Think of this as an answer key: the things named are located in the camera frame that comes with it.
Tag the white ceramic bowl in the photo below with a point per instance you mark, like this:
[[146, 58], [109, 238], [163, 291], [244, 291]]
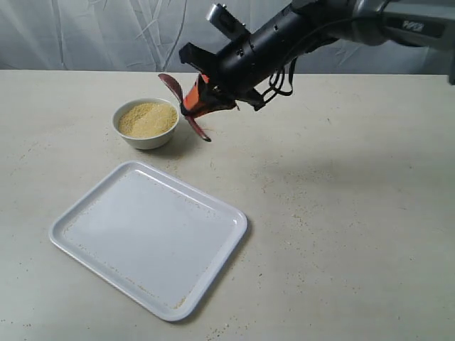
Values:
[[149, 143]]

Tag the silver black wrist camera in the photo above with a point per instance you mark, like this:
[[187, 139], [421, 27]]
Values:
[[226, 23]]

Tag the white rectangular plastic tray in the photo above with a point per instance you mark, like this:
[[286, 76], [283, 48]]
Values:
[[153, 237]]

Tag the white wrinkled backdrop curtain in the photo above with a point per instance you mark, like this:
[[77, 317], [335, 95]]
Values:
[[147, 35]]

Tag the dark red wooden spoon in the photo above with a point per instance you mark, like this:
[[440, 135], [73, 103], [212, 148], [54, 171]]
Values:
[[174, 86]]

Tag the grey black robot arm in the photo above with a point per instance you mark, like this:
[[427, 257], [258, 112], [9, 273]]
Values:
[[410, 23]]

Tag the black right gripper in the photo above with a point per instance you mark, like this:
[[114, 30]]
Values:
[[232, 73]]

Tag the yellowish-brown powder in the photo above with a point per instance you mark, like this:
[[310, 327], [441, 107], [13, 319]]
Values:
[[148, 120]]

